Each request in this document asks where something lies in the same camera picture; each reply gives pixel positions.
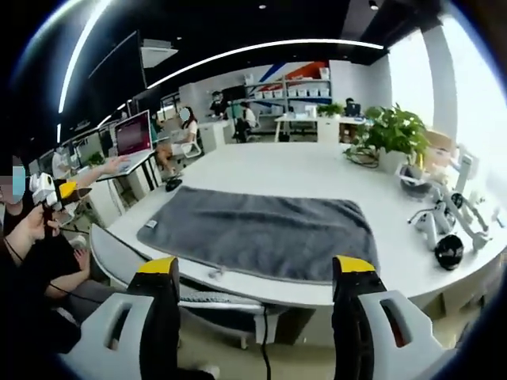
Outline dark grey towel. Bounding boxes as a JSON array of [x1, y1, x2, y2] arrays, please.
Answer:
[[136, 185, 380, 285]]

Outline person's left hand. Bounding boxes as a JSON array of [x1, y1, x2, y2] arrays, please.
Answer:
[[19, 205, 61, 241]]

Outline person's grey trousers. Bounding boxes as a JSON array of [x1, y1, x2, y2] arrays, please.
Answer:
[[59, 279, 130, 329]]

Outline white mesh chair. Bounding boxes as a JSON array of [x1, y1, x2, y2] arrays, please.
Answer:
[[89, 223, 288, 350]]

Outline black laptop stand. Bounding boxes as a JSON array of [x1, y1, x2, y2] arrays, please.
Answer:
[[137, 152, 164, 196]]

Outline white laptop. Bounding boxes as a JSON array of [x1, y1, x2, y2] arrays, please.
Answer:
[[97, 109, 154, 182]]

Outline person's black shirt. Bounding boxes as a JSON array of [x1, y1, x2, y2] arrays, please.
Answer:
[[0, 193, 85, 357]]

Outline black round device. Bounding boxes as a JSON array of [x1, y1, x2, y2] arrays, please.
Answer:
[[433, 234, 465, 272]]

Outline white spare gripper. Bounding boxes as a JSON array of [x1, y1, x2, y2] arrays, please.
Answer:
[[407, 199, 455, 252]]

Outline white swivel chair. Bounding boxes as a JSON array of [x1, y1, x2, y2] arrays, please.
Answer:
[[173, 134, 205, 161]]

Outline long ceiling light strip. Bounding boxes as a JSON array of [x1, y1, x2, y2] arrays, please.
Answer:
[[58, 0, 116, 114]]

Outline white cabinet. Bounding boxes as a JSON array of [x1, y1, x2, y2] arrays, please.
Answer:
[[197, 118, 235, 154]]

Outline grey white round holder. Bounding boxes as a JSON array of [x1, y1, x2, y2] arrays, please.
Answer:
[[397, 163, 433, 198]]

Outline ceiling air conditioner panel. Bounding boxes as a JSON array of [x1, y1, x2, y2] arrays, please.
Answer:
[[139, 38, 180, 70]]

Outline white upright stand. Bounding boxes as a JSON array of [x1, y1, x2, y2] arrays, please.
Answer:
[[451, 153, 495, 253]]

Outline black display screen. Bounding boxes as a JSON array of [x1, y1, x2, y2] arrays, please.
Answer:
[[221, 84, 247, 102]]

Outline white office desk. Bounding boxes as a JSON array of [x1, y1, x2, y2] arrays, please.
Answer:
[[274, 113, 372, 144]]

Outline green potted plant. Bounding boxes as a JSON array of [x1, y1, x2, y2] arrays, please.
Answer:
[[343, 103, 433, 176]]

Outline small green plant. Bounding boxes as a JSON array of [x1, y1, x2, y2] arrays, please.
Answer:
[[316, 102, 346, 120]]

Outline curved ceiling light strip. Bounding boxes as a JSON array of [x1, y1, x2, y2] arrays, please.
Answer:
[[146, 38, 386, 90]]

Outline shelf of white storage bins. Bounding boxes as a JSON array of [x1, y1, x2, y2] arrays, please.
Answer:
[[244, 66, 334, 116]]

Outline black cable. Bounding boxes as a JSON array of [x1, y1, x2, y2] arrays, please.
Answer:
[[257, 305, 275, 380]]

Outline black table cables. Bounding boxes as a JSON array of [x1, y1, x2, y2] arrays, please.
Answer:
[[342, 145, 380, 170]]

